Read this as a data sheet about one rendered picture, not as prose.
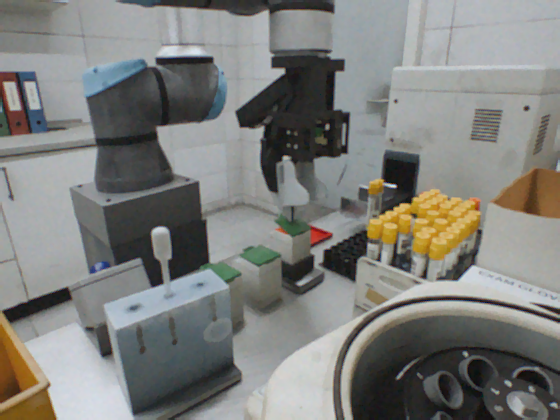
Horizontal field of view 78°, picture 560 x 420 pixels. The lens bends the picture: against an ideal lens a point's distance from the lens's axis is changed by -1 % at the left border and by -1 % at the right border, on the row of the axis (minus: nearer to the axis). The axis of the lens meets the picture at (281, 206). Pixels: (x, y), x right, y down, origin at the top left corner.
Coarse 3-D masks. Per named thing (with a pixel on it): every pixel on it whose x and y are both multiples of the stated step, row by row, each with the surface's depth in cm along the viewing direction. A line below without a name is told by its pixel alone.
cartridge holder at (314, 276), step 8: (312, 256) 51; (288, 264) 49; (296, 264) 49; (304, 264) 50; (312, 264) 52; (288, 272) 49; (296, 272) 49; (304, 272) 51; (312, 272) 51; (320, 272) 51; (288, 280) 49; (296, 280) 49; (304, 280) 49; (312, 280) 50; (320, 280) 51; (296, 288) 49; (304, 288) 49
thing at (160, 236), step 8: (152, 232) 29; (160, 232) 28; (168, 232) 29; (152, 240) 29; (160, 240) 28; (168, 240) 29; (160, 248) 29; (168, 248) 29; (160, 256) 29; (168, 256) 29
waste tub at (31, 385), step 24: (0, 312) 29; (0, 336) 30; (0, 360) 31; (24, 360) 24; (0, 384) 31; (24, 384) 28; (48, 384) 22; (0, 408) 20; (24, 408) 21; (48, 408) 22
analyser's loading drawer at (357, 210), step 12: (372, 180) 75; (360, 192) 72; (384, 192) 74; (396, 192) 78; (408, 192) 78; (348, 204) 68; (360, 204) 66; (384, 204) 70; (396, 204) 74; (348, 216) 69; (360, 216) 67
